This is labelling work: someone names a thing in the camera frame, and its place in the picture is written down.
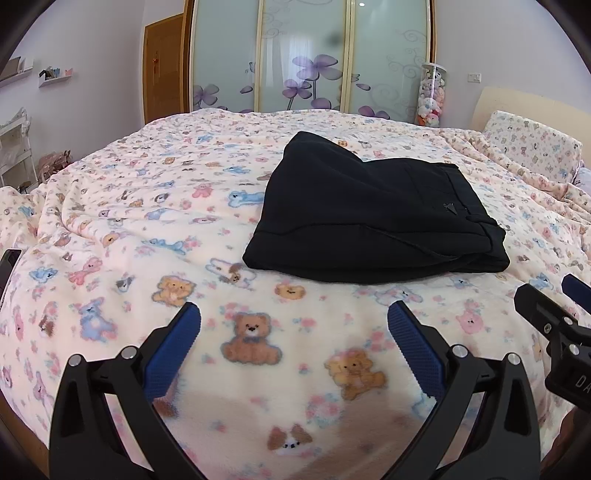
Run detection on white metal shelf rack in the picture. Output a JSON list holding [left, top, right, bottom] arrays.
[[0, 107, 38, 190]]

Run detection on bear printed pillow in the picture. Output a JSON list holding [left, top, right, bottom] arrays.
[[482, 110, 583, 185]]

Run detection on clear cylinder of plush toys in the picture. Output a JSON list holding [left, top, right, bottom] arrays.
[[417, 63, 448, 127]]

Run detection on smartphone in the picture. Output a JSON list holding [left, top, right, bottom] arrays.
[[0, 249, 22, 305]]

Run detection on white wall shelf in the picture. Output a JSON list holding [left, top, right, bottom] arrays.
[[39, 67, 75, 88], [0, 56, 34, 85]]

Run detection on wooden door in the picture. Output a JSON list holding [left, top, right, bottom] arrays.
[[143, 13, 185, 125]]

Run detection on wardrobe with frosted glass doors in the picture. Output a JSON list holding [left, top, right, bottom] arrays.
[[182, 0, 437, 123]]

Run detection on person's right forearm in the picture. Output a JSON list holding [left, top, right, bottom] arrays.
[[542, 406, 591, 472]]

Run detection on pile of plush toys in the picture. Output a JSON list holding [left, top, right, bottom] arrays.
[[37, 148, 75, 178]]

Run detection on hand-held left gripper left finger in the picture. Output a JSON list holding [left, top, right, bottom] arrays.
[[48, 302, 206, 480]]

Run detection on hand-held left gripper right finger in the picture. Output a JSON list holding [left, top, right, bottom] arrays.
[[387, 301, 542, 480]]

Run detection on black pants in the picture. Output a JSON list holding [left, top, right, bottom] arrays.
[[243, 131, 511, 283]]

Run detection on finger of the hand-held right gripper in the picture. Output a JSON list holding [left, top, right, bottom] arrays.
[[513, 283, 578, 337], [562, 274, 591, 319]]

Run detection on bear printed blanket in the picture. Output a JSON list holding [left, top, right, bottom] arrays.
[[0, 108, 591, 480]]

